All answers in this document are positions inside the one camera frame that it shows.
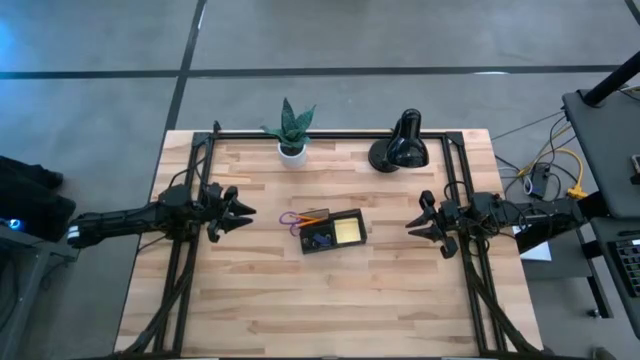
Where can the white paper sheet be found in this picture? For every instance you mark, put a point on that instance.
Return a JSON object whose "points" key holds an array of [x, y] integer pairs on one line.
{"points": [[537, 252]]}

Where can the thick black pole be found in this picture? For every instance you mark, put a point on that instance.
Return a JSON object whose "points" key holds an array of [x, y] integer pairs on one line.
{"points": [[612, 80]]}

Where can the grey desk top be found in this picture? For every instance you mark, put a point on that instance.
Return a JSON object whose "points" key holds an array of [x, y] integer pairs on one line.
{"points": [[605, 155]]}

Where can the grey cart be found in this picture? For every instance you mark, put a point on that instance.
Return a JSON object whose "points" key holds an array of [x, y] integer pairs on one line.
{"points": [[25, 290]]}

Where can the yellow sticky note pad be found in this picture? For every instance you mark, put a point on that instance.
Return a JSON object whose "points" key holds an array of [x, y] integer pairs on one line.
{"points": [[346, 231]]}

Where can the black aluminium table frame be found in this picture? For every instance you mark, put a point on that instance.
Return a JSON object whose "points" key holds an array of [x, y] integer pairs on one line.
{"points": [[452, 160]]}

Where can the snake plant in white pot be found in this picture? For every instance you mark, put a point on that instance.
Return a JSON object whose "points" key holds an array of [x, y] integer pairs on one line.
{"points": [[292, 132]]}

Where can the black mesh desk organizer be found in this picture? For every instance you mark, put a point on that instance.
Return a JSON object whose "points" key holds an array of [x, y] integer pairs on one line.
{"points": [[362, 235]]}

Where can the black gooseneck desk lamp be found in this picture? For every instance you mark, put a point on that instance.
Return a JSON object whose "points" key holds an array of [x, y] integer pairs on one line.
{"points": [[405, 147]]}

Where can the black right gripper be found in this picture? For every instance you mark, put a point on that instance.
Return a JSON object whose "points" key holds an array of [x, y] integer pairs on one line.
{"points": [[447, 220]]}

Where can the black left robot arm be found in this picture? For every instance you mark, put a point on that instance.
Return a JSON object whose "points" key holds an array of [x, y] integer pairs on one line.
{"points": [[125, 222]]}

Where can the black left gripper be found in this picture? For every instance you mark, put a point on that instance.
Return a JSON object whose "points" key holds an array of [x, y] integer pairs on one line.
{"points": [[214, 210]]}

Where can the black power box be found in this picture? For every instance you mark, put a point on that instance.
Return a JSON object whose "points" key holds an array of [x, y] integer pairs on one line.
{"points": [[540, 180]]}

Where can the black keyboard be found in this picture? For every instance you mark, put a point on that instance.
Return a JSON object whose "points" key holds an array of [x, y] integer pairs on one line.
{"points": [[630, 265]]}

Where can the orange wooden pencil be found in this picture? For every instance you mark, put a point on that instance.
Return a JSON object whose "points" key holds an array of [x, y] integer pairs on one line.
{"points": [[309, 223], [311, 217]]}

